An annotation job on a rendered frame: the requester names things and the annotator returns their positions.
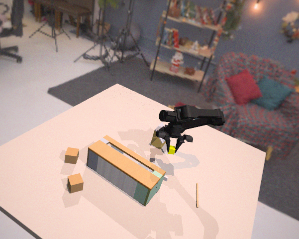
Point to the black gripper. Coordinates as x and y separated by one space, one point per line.
175 132

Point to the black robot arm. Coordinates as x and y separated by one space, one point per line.
187 117

